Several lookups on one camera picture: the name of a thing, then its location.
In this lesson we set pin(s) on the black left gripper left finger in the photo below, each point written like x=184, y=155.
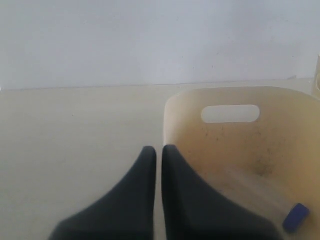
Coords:
x=124, y=213

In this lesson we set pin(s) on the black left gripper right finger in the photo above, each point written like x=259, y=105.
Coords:
x=193, y=210

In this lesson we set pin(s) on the clear tube with blue cap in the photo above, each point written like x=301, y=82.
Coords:
x=295, y=217

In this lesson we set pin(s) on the cream bin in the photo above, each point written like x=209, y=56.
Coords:
x=259, y=146

